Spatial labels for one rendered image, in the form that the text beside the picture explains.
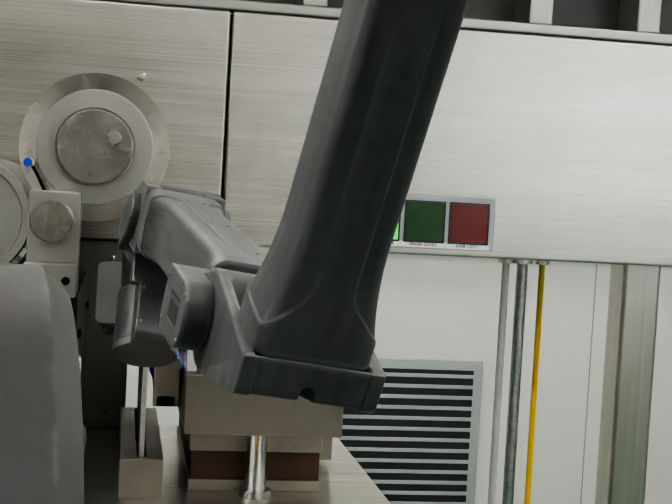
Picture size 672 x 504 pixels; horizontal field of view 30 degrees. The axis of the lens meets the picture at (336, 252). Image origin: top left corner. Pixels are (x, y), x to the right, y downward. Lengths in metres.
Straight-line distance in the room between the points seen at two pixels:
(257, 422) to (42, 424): 1.03
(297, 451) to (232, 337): 0.71
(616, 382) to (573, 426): 2.35
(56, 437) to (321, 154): 0.36
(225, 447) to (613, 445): 0.79
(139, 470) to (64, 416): 1.04
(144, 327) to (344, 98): 0.53
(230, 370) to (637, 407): 1.37
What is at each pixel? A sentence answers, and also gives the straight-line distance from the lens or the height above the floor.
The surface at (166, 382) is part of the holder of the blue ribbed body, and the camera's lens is 1.31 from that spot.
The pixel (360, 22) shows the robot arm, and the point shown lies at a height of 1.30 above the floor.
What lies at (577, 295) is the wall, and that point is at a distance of 4.22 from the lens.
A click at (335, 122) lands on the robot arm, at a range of 0.58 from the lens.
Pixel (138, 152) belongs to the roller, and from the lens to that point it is 1.27.
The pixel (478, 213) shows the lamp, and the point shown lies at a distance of 1.66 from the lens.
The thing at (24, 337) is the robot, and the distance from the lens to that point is 0.26.
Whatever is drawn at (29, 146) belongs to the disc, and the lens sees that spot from 1.28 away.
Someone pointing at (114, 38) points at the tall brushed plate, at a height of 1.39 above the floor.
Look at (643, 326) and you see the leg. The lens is 1.94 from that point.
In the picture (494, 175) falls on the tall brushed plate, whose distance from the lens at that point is 1.68.
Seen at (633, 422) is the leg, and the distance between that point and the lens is 1.96.
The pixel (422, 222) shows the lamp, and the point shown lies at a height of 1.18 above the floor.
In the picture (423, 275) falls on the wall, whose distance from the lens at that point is 4.06.
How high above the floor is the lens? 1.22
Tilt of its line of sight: 3 degrees down
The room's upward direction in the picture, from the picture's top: 3 degrees clockwise
